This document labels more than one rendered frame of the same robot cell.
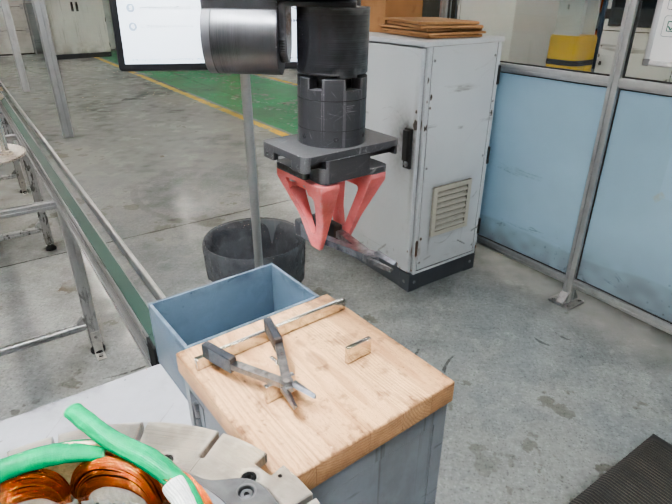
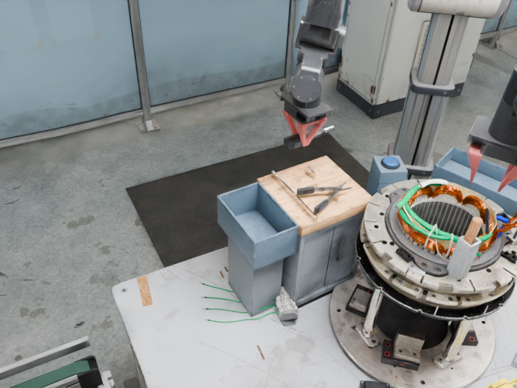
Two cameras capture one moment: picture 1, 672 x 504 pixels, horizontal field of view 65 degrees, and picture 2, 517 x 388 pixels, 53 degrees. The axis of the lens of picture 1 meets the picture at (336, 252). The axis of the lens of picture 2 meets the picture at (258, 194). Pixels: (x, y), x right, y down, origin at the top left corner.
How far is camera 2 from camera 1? 1.13 m
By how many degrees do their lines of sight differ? 69
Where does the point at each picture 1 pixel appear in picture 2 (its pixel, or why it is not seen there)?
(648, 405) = (103, 178)
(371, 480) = not seen: hidden behind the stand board
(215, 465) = (383, 202)
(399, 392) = (331, 168)
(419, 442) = not seen: hidden behind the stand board
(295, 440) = (356, 195)
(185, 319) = (246, 242)
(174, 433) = (369, 212)
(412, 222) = not seen: outside the picture
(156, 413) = (193, 346)
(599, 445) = (121, 215)
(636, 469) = (146, 208)
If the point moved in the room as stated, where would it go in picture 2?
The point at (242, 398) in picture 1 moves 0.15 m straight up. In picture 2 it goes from (334, 208) to (344, 152)
